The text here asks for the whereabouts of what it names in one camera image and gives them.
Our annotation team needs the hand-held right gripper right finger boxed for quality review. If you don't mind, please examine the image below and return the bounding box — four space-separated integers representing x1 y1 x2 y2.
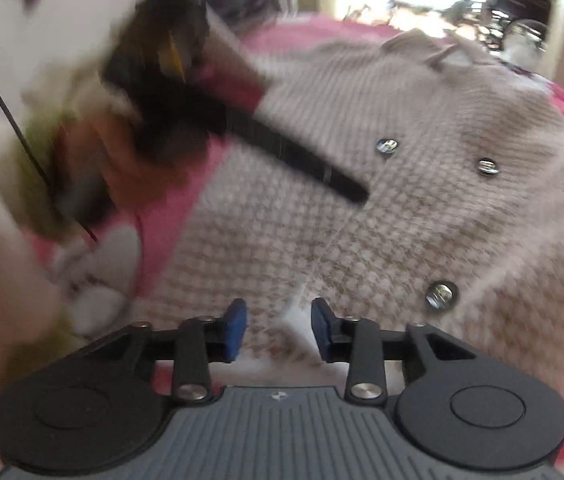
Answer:
310 297 480 406

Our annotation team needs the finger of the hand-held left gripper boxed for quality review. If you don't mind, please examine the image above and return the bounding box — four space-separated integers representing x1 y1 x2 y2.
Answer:
202 95 370 206

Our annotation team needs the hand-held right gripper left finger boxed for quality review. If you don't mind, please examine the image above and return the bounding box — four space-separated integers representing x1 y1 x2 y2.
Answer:
79 298 249 406

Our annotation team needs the beige checked knit jacket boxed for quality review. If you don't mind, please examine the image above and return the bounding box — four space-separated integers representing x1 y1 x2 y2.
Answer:
157 30 564 396

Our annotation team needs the person's left hand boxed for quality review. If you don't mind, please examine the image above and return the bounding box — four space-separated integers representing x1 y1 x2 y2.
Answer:
52 107 185 228

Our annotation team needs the red floral blanket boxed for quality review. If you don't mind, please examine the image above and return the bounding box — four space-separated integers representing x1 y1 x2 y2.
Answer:
32 15 564 480

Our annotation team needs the white plastic bag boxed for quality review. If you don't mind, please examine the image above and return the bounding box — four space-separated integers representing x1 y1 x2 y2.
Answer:
504 19 549 67

